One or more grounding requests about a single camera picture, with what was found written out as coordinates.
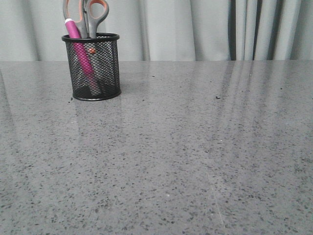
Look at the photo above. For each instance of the black mesh pen holder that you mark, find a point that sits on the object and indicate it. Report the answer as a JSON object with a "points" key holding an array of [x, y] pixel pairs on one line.
{"points": [[103, 54]]}

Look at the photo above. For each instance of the grey orange scissors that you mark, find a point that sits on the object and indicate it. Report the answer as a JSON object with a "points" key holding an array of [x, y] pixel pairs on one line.
{"points": [[87, 23]]}

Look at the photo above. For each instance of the pink highlighter pen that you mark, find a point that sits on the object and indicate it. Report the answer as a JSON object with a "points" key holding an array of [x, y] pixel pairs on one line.
{"points": [[82, 57]]}

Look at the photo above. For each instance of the grey curtain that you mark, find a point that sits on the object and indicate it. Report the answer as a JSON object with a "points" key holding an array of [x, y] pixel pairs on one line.
{"points": [[168, 30]]}

